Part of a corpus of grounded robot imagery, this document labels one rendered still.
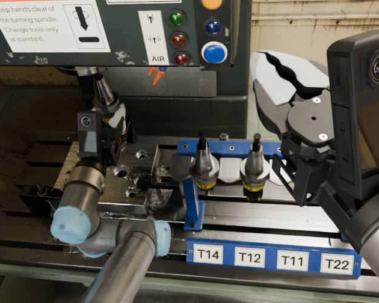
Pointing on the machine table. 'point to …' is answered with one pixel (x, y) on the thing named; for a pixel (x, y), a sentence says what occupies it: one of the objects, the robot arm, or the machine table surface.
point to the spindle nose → (81, 70)
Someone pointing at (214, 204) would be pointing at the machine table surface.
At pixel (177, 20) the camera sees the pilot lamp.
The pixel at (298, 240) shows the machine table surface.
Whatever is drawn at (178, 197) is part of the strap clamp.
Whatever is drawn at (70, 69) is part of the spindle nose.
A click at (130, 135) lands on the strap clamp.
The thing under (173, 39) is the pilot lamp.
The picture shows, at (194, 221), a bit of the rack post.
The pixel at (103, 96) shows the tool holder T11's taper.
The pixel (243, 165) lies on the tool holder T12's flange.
